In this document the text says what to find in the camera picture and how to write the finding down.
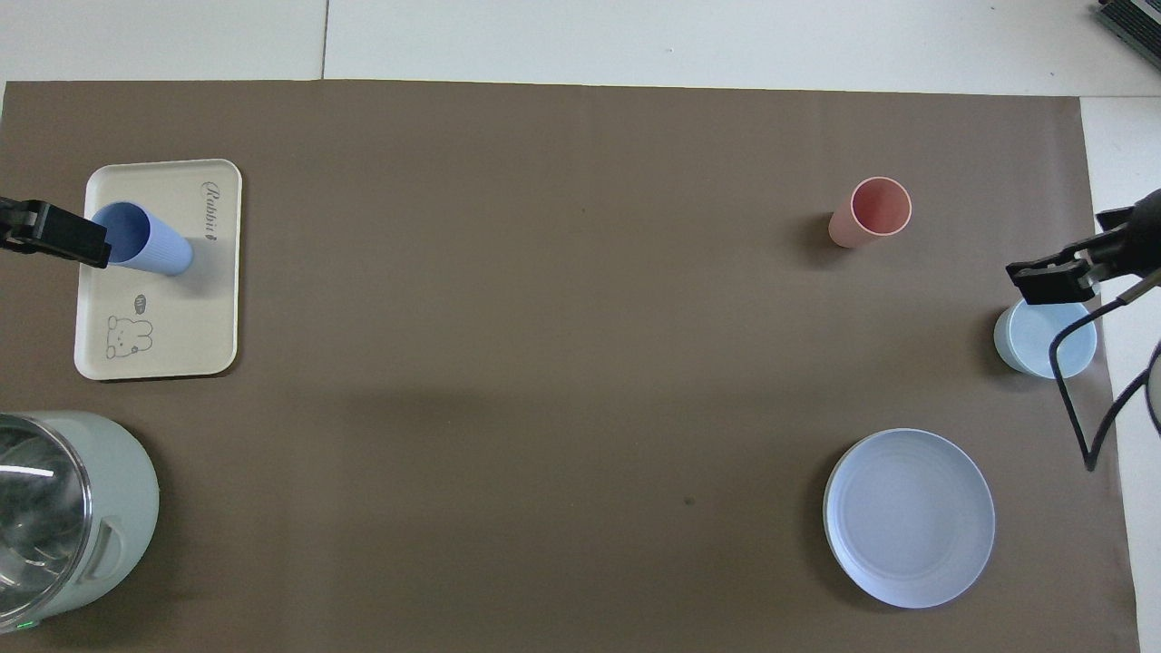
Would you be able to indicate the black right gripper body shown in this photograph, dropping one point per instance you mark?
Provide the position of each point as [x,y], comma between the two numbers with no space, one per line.
[1138,240]

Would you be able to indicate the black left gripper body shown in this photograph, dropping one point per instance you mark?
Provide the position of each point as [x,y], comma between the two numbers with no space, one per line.
[18,227]

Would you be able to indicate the blue ribbed cup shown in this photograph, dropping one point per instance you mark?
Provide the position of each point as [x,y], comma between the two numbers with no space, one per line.
[154,245]

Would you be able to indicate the pink cup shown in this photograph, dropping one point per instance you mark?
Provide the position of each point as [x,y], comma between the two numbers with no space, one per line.
[875,209]

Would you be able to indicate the cream tray with rabbit print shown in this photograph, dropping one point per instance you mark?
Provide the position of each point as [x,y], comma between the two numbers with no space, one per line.
[172,336]

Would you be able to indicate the light blue bowl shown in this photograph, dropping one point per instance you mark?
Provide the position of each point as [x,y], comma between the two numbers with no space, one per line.
[1029,340]

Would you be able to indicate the dark grey ribbed device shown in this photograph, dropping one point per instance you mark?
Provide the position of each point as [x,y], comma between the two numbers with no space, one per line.
[1134,18]

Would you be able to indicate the pale green electric pot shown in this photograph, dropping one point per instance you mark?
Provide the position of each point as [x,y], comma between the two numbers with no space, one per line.
[122,508]

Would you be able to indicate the lavender blue plate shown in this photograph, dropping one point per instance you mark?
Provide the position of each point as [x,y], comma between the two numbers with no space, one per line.
[909,519]

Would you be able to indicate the glass pot lid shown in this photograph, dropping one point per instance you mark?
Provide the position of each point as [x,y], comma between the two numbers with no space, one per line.
[41,517]

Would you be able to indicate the brown paper table mat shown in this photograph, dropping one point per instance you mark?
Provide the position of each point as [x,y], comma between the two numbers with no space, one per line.
[562,363]

